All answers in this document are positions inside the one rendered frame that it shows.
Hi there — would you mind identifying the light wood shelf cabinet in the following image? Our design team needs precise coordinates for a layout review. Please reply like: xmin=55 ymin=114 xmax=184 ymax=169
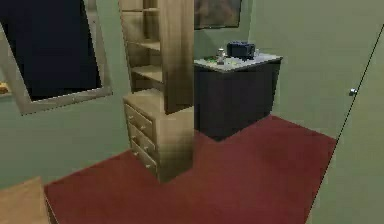
xmin=118 ymin=0 xmax=195 ymax=184

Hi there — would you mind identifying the dark window with pale frame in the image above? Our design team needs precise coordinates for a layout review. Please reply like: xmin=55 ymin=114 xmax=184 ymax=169
xmin=0 ymin=0 xmax=114 ymax=116

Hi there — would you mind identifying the framed dark wall picture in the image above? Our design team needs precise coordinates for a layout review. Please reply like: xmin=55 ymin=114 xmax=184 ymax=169
xmin=194 ymin=0 xmax=243 ymax=31

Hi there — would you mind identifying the black toaster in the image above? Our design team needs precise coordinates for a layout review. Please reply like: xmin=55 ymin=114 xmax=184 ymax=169
xmin=226 ymin=41 xmax=256 ymax=61

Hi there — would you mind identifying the pale green room door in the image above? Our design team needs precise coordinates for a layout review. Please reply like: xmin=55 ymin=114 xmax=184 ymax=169
xmin=305 ymin=23 xmax=384 ymax=224

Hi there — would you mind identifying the dark cabinet with grey top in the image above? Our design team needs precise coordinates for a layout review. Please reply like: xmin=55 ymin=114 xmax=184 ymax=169
xmin=193 ymin=52 xmax=284 ymax=142

